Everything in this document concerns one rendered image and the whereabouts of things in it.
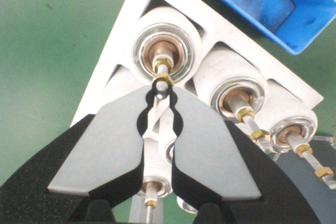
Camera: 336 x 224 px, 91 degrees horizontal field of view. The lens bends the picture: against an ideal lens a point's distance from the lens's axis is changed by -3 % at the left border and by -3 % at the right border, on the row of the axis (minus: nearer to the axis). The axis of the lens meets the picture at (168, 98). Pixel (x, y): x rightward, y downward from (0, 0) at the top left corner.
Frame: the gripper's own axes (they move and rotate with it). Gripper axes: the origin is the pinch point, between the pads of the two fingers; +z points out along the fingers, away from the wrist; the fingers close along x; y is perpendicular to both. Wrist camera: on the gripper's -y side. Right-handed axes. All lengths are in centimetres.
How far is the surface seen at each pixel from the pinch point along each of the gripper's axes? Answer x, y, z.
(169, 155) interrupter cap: 1.7, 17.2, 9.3
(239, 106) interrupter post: 9.5, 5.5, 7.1
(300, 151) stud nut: 19.7, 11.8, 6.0
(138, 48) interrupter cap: -3.0, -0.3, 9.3
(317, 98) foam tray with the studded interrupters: 29.5, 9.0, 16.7
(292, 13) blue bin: 29.5, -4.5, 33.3
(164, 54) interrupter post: 0.0, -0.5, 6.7
